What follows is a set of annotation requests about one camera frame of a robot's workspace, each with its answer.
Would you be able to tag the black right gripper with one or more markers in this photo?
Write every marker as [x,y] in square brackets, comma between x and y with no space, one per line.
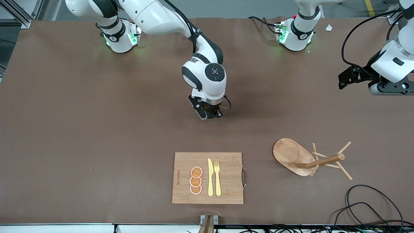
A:
[213,110]

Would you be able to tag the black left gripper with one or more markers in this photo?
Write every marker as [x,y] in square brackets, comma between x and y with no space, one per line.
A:
[367,72]

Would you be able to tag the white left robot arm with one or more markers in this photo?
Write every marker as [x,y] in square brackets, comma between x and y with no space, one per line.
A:
[299,35]

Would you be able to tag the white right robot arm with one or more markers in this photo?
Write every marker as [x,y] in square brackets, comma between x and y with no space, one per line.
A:
[155,16]

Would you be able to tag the wooden mug rack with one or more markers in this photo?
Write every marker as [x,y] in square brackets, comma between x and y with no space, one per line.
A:
[288,153]

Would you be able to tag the white paper scrap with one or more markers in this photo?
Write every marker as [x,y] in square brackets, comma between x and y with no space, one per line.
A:
[329,27]

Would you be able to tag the orange fruit slice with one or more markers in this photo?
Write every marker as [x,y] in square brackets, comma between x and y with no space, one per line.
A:
[196,172]

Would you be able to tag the yellow plastic knife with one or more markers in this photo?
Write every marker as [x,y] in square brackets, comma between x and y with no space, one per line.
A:
[210,181]

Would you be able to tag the bamboo cutting board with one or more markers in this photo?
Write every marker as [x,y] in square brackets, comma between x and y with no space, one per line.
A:
[226,181]

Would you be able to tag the yellow plastic fork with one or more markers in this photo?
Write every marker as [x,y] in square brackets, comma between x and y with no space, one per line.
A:
[217,184]

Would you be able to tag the brown table cover sheet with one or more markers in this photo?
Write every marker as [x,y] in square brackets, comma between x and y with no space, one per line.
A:
[97,113]

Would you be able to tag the aluminium frame profile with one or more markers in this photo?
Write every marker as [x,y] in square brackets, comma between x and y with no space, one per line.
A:
[24,22]
[391,20]

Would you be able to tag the metal bracket with post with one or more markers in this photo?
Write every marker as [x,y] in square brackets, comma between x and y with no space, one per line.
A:
[208,223]

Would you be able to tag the white table edge rail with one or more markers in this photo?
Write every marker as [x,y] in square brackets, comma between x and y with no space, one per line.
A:
[64,228]

